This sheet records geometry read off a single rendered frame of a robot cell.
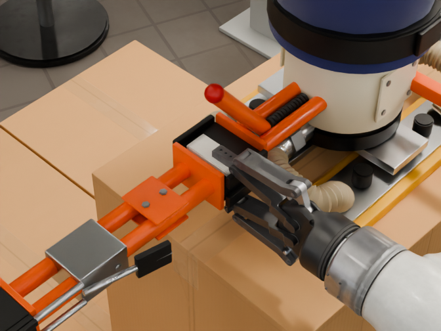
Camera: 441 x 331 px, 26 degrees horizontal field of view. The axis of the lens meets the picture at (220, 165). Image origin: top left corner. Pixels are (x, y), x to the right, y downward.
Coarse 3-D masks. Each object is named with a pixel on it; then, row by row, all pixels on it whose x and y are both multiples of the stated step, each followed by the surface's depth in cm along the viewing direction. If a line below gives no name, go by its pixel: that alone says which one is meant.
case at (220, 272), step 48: (240, 96) 146; (144, 144) 138; (96, 192) 136; (432, 192) 132; (192, 240) 125; (240, 240) 126; (432, 240) 130; (144, 288) 141; (192, 288) 129; (240, 288) 120; (288, 288) 120
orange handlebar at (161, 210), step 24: (288, 96) 126; (432, 96) 127; (288, 120) 122; (144, 192) 112; (168, 192) 112; (192, 192) 113; (120, 216) 110; (144, 216) 110; (168, 216) 110; (120, 240) 108; (144, 240) 109; (48, 264) 105; (24, 288) 103
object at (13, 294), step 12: (0, 288) 101; (12, 288) 101; (0, 300) 100; (12, 300) 100; (24, 300) 100; (0, 312) 99; (12, 312) 99; (24, 312) 99; (0, 324) 98; (12, 324) 98
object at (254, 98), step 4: (252, 92) 144; (256, 92) 144; (248, 96) 143; (252, 96) 143; (256, 96) 143; (260, 96) 143; (240, 100) 143; (244, 100) 143; (248, 100) 142; (252, 100) 138; (256, 100) 138; (260, 100) 138; (264, 100) 138; (248, 104) 141; (252, 104) 137; (256, 104) 138; (260, 104) 138; (252, 108) 137; (252, 132) 137
